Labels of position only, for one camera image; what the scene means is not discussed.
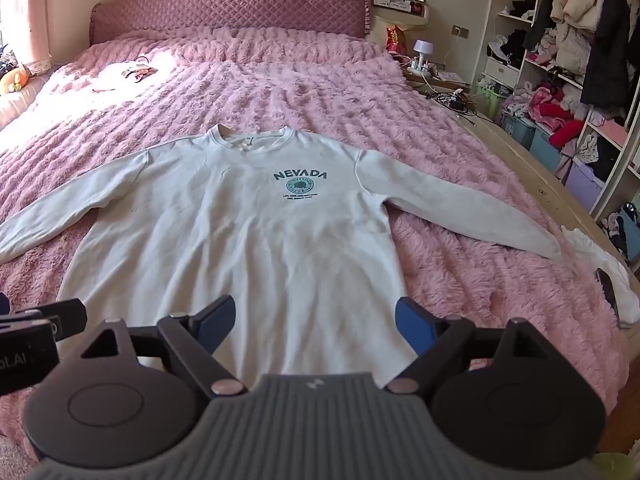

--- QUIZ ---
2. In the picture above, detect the red snack bag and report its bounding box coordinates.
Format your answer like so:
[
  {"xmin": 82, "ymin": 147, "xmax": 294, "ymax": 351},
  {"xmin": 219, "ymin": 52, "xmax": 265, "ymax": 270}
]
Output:
[{"xmin": 385, "ymin": 25, "xmax": 408, "ymax": 55}]

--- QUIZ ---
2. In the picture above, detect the white crumpled garment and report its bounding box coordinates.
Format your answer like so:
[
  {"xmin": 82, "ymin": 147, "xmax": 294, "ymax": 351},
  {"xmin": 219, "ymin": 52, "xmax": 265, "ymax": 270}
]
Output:
[{"xmin": 560, "ymin": 227, "xmax": 633, "ymax": 326}]

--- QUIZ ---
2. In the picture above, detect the green storage bin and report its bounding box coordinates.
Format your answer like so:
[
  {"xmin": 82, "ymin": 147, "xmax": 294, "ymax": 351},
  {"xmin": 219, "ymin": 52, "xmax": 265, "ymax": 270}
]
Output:
[{"xmin": 475, "ymin": 80, "xmax": 511, "ymax": 123}]

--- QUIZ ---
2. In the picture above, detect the tangle of black cables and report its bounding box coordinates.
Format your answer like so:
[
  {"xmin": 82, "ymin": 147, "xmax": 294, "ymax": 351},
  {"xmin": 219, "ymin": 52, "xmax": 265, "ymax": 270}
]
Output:
[{"xmin": 425, "ymin": 87, "xmax": 481, "ymax": 116}]

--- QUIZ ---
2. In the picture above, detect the red cloth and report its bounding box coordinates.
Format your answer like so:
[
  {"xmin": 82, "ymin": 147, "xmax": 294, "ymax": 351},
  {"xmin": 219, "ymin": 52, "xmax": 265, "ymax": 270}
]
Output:
[{"xmin": 547, "ymin": 120, "xmax": 586, "ymax": 148}]

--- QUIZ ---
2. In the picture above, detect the purple storage box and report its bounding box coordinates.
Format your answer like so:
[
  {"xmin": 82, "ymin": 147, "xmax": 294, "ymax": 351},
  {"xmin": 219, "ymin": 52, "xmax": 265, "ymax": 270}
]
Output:
[{"xmin": 565, "ymin": 162, "xmax": 603, "ymax": 211}]

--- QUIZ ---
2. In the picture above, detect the dark flat object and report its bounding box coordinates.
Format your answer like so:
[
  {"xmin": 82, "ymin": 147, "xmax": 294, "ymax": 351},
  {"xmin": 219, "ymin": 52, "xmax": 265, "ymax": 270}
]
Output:
[{"xmin": 595, "ymin": 269, "xmax": 621, "ymax": 321}]

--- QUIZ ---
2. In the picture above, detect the small pink white garment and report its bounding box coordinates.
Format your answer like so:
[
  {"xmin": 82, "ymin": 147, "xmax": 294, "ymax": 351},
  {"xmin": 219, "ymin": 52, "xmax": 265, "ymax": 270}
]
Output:
[{"xmin": 92, "ymin": 55, "xmax": 160, "ymax": 93}]

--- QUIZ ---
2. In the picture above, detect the white table lamp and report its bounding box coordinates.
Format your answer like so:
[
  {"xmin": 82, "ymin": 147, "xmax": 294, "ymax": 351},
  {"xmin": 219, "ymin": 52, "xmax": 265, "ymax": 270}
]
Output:
[{"xmin": 412, "ymin": 39, "xmax": 435, "ymax": 72}]

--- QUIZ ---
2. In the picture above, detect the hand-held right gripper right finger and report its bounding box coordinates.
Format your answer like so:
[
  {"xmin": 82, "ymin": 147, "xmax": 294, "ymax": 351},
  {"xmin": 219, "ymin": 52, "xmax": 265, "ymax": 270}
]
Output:
[{"xmin": 385, "ymin": 297, "xmax": 558, "ymax": 396}]

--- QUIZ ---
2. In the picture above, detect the pile of pink clothes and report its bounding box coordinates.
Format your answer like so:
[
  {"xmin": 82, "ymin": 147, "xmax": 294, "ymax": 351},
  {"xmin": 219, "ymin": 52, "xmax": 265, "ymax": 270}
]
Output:
[{"xmin": 515, "ymin": 85, "xmax": 576, "ymax": 126}]

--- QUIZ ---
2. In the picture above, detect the wooden nightstand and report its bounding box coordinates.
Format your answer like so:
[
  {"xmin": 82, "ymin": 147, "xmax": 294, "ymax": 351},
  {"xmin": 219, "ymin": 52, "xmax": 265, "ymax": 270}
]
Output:
[{"xmin": 402, "ymin": 62, "xmax": 473, "ymax": 96}]

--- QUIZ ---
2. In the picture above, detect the cream bedside shelf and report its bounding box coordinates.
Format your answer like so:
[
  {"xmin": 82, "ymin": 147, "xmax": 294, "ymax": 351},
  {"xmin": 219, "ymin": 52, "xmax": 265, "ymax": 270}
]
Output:
[{"xmin": 372, "ymin": 0, "xmax": 431, "ymax": 26}]

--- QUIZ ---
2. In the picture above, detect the purple quilted headboard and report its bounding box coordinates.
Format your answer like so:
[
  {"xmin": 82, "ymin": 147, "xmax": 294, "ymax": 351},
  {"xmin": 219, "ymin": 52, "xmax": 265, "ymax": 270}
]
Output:
[{"xmin": 89, "ymin": 0, "xmax": 375, "ymax": 48}]

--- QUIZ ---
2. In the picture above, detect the pink fluffy blanket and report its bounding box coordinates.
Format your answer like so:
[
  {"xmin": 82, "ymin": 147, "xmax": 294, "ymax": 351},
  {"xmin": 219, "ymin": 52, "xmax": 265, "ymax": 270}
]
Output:
[{"xmin": 0, "ymin": 25, "xmax": 631, "ymax": 461}]

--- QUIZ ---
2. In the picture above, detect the orange plush toy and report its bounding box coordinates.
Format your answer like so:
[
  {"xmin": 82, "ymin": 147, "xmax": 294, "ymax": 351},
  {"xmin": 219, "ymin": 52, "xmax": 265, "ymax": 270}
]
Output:
[{"xmin": 0, "ymin": 65, "xmax": 32, "ymax": 95}]

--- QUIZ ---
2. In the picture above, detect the white storage box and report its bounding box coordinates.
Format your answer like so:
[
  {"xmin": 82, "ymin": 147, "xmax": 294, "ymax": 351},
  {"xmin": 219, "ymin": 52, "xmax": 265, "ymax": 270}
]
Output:
[{"xmin": 485, "ymin": 56, "xmax": 521, "ymax": 88}]

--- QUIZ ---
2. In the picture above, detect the white printed sweatshirt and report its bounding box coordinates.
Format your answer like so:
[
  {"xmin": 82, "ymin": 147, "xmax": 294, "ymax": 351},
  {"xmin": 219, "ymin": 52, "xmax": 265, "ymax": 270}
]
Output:
[{"xmin": 0, "ymin": 124, "xmax": 566, "ymax": 391}]

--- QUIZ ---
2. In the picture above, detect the wooden bed frame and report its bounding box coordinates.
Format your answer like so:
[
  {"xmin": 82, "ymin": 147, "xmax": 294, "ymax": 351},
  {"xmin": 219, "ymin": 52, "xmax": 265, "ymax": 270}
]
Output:
[{"xmin": 415, "ymin": 85, "xmax": 640, "ymax": 281}]

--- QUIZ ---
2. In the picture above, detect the blue handbag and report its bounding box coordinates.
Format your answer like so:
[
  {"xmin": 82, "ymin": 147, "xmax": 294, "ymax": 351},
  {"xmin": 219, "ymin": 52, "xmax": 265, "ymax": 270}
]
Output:
[{"xmin": 617, "ymin": 202, "xmax": 640, "ymax": 256}]

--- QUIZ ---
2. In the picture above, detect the white window seat cushion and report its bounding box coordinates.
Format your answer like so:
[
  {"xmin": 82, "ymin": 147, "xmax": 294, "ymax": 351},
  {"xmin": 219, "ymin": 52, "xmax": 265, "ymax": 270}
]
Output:
[{"xmin": 0, "ymin": 77, "xmax": 46, "ymax": 131}]

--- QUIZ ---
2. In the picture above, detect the blue storage bin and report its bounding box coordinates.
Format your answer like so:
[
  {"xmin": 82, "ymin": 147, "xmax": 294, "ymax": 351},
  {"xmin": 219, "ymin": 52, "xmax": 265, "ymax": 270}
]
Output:
[
  {"xmin": 529, "ymin": 130, "xmax": 563, "ymax": 173},
  {"xmin": 500, "ymin": 112, "xmax": 538, "ymax": 151}
]

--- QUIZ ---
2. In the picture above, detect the white open wardrobe shelving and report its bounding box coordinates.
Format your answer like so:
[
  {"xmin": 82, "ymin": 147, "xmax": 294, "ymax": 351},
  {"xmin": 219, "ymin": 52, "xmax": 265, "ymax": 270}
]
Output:
[{"xmin": 482, "ymin": 0, "xmax": 640, "ymax": 231}]

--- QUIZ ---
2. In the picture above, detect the pink curtain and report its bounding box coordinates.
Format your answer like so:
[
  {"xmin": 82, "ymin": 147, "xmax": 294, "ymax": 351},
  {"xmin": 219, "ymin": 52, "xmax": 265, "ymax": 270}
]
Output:
[{"xmin": 15, "ymin": 0, "xmax": 53, "ymax": 76}]

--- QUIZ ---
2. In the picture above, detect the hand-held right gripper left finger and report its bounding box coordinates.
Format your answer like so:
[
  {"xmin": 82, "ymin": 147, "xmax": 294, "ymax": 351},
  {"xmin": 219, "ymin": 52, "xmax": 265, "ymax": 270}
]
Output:
[{"xmin": 77, "ymin": 295, "xmax": 249, "ymax": 398}]

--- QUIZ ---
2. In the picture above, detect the cream hanging coat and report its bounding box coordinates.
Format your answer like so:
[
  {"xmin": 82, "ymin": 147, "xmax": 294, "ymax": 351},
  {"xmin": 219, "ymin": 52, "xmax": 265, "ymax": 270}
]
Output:
[{"xmin": 550, "ymin": 0, "xmax": 606, "ymax": 76}]

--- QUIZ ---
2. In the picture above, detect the black hanging coat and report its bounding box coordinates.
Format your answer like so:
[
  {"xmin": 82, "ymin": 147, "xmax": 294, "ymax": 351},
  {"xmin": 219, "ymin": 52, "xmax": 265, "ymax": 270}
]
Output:
[{"xmin": 580, "ymin": 0, "xmax": 638, "ymax": 111}]

